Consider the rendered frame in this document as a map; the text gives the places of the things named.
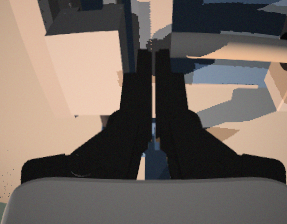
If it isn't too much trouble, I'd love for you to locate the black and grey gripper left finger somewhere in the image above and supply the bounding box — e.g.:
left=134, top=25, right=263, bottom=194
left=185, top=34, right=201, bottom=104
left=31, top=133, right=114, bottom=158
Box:
left=21, top=49, right=152, bottom=184

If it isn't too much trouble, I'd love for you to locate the grey rectangular block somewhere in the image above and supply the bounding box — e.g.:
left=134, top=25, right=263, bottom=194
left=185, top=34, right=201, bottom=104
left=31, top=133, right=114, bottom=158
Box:
left=44, top=4, right=130, bottom=115

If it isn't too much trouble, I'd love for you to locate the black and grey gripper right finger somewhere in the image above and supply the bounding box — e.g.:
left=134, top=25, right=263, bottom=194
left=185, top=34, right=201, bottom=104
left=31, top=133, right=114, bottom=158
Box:
left=155, top=49, right=286, bottom=184

